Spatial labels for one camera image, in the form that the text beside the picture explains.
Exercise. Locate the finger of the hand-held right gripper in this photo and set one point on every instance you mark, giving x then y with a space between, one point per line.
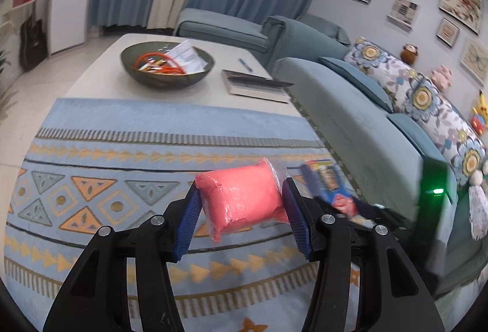
385 217

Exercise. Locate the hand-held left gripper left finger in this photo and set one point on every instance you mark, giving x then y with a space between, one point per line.
186 225

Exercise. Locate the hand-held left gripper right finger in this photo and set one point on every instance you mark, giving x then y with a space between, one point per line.
299 225

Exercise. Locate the blue snack wrapper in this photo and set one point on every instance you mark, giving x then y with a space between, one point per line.
329 183

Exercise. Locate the pink tissue packet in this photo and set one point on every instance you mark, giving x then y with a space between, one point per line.
240 198

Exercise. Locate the blue cushion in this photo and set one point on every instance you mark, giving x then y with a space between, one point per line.
415 137
354 82

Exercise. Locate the blue patterned rug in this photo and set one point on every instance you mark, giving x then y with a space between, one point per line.
114 149

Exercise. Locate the yellow plush toy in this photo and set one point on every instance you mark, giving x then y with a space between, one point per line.
481 114

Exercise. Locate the blue-grey sofa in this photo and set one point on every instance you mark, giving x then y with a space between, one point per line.
343 110

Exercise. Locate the floral cushion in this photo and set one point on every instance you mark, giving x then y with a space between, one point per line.
419 95

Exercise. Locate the pink plush toy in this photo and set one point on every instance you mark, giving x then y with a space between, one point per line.
441 76

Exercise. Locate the grey book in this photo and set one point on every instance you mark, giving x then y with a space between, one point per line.
255 86

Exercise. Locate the dark round bowl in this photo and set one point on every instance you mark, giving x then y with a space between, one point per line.
164 78

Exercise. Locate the white coffee table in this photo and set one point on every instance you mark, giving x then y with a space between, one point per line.
114 88

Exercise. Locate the brown figurine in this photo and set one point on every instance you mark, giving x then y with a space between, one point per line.
410 54

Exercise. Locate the blue pen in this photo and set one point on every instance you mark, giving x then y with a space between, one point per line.
246 65

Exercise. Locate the green potted plant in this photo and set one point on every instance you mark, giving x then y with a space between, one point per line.
4 88

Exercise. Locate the black guitar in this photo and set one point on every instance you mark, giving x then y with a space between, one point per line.
32 38

